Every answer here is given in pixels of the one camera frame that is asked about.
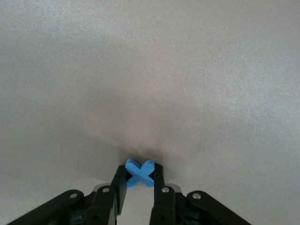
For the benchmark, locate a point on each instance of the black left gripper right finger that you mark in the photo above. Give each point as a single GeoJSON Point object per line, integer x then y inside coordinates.
{"type": "Point", "coordinates": [164, 204]}

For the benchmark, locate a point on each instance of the blue lowercase letter x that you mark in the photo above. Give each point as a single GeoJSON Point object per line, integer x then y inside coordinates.
{"type": "Point", "coordinates": [140, 174]}

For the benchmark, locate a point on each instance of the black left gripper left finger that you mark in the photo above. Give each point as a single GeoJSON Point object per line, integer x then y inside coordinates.
{"type": "Point", "coordinates": [105, 204]}

